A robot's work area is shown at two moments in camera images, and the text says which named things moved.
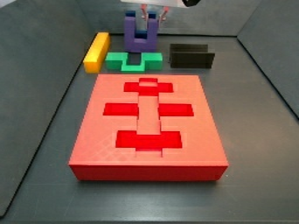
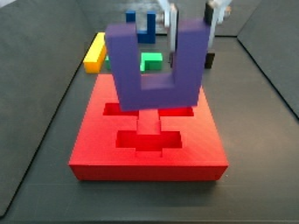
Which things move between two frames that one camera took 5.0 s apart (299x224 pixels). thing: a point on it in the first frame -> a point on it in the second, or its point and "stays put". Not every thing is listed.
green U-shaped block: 117,61 stays put
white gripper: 183,3 -> 221,9
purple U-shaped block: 141,45 -> 161,90
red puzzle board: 149,130 stays put
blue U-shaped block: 141,34 stays put
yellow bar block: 95,58 stays put
